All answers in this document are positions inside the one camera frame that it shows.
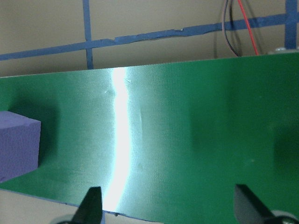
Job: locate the purple foam block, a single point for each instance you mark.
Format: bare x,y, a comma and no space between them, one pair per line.
16,144

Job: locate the green conveyor belt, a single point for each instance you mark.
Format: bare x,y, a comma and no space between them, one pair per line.
187,140

